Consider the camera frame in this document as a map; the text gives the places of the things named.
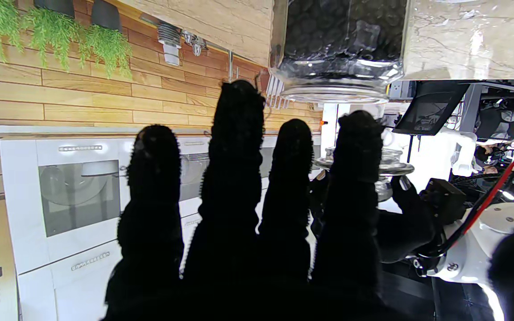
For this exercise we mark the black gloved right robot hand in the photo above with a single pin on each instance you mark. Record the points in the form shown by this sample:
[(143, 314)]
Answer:
[(230, 249)]

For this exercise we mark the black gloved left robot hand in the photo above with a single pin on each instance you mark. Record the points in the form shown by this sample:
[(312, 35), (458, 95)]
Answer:
[(408, 227)]

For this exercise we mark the domed glass jar lid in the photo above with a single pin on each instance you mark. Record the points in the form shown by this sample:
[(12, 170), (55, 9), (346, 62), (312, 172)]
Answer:
[(393, 166)]

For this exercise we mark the glass jar with coffee beans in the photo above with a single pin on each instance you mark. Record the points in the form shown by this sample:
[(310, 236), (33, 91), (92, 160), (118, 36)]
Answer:
[(341, 44)]

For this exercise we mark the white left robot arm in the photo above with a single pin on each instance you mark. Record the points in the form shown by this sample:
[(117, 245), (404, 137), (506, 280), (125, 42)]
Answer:
[(489, 240)]

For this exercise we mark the black tilted monitor screen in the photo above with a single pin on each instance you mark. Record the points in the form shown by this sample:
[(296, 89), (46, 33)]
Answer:
[(431, 107)]

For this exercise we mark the printed kitchen backdrop banner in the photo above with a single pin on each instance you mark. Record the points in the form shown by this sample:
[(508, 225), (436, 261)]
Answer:
[(60, 133)]

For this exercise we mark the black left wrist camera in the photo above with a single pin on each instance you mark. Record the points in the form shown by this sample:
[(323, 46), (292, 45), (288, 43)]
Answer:
[(444, 200)]

